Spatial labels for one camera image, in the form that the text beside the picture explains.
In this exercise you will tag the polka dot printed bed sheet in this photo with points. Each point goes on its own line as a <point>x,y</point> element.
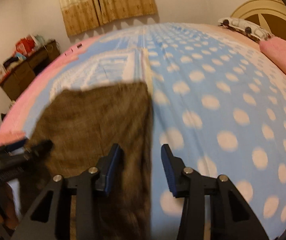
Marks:
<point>208,85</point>

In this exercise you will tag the cream wooden headboard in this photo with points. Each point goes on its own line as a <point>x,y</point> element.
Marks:
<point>270,10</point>

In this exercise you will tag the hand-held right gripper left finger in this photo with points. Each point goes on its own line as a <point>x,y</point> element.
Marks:
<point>111,166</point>

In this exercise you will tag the grey patterned pillow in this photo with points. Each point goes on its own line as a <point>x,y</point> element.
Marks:
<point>243,27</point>

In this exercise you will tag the beige floral curtain panel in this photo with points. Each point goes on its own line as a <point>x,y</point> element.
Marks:
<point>78,7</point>
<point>125,0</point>

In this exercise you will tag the person's left hand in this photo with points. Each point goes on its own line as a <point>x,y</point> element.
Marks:
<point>9,205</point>

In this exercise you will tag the dark cloth bundle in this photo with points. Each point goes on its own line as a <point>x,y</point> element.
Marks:
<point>11,61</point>

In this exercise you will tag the brown knit sweater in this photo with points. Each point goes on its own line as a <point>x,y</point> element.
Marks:
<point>95,120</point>

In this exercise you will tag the white carton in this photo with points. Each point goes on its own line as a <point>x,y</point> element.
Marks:
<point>0,71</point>

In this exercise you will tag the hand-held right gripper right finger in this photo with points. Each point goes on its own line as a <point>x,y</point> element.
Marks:
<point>169,171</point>

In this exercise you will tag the brown wooden desk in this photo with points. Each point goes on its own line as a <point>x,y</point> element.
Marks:
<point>25,75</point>

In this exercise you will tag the pink pillow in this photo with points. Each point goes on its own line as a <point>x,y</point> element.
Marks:
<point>283,55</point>

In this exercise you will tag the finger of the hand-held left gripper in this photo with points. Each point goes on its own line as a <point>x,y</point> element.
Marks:
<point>41,146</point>
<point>14,147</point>

